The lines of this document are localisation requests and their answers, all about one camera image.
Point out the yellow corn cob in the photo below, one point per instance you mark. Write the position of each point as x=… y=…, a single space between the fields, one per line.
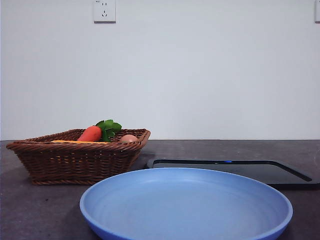
x=75 y=141

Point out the blue round plate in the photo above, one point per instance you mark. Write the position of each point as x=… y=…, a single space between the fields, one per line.
x=185 y=207

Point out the brown wicker basket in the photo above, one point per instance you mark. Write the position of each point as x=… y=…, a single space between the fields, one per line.
x=75 y=162

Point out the brown egg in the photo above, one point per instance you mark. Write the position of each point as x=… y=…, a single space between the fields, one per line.
x=129 y=138

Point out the orange carrot with green leaves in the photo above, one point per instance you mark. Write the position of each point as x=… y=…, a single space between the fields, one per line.
x=90 y=133

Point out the black glass tray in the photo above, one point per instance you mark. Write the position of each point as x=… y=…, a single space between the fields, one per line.
x=275 y=172

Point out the white wall socket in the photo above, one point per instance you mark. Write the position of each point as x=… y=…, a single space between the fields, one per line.
x=105 y=11

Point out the white wall plate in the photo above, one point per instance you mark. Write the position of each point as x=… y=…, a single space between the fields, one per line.
x=317 y=11

